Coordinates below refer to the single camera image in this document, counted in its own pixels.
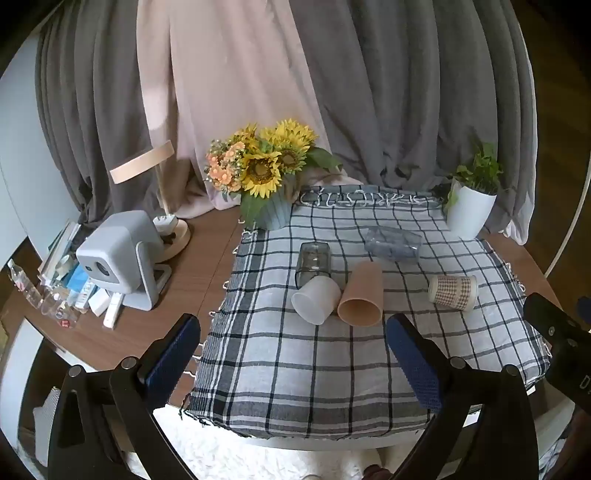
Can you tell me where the clear blue patterned cup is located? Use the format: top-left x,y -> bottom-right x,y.
362,226 -> 423,263

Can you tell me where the houndstooth paper cup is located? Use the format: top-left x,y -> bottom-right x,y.
428,275 -> 479,311

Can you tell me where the peach plastic cup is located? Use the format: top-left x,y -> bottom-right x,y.
337,261 -> 384,327

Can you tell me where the white plastic cup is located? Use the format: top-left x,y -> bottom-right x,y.
291,276 -> 342,326

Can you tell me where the clear plastic bottle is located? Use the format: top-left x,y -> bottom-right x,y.
7,259 -> 77,328

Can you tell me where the stack of books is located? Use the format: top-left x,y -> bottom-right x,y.
38,221 -> 97,328

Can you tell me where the wooden desk lamp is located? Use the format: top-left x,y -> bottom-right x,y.
109,140 -> 191,263

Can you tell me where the black white checkered tablecloth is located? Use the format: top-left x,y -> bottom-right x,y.
185,186 -> 551,440

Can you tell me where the green potted plant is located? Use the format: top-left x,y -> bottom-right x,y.
444,142 -> 503,215

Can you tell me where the dark clear glass tumbler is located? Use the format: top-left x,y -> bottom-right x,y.
294,242 -> 332,288

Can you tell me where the grey ribbed flower pot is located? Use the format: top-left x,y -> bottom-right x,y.
256,179 -> 298,231

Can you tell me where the sunflower bouquet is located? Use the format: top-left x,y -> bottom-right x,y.
204,118 -> 342,227

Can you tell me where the grey curtain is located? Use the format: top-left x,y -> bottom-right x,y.
36,1 -> 537,244

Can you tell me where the beige curtain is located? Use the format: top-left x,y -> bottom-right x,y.
136,0 -> 352,220

